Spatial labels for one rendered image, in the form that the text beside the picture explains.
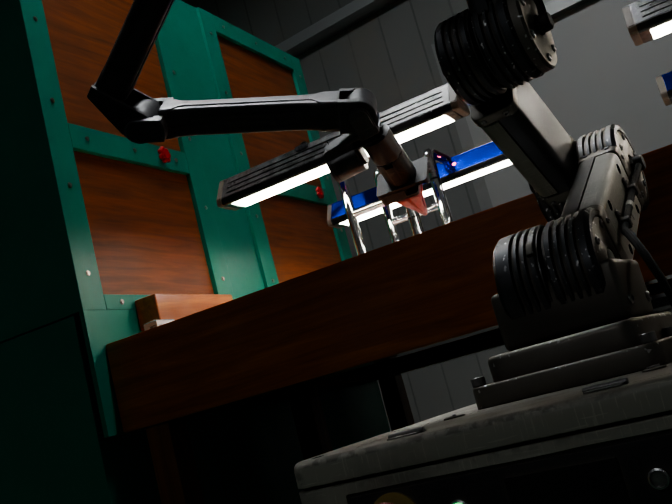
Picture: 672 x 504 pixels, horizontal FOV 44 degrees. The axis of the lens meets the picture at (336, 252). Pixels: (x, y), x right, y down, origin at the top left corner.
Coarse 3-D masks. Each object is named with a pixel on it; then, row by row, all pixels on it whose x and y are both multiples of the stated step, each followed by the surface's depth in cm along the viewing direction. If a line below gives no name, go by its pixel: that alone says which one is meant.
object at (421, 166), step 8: (400, 152) 147; (400, 160) 147; (408, 160) 149; (416, 160) 153; (424, 160) 151; (384, 168) 147; (392, 168) 147; (400, 168) 148; (408, 168) 149; (416, 168) 151; (424, 168) 150; (384, 176) 149; (392, 176) 148; (400, 176) 148; (408, 176) 149; (416, 176) 149; (424, 176) 148; (384, 184) 153; (392, 184) 150; (400, 184) 149; (408, 184) 149; (416, 184) 149; (376, 192) 153; (384, 192) 151; (392, 192) 150
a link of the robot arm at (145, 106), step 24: (144, 0) 134; (168, 0) 134; (144, 24) 136; (120, 48) 138; (144, 48) 138; (120, 72) 140; (96, 96) 141; (120, 96) 142; (144, 96) 148; (120, 120) 143
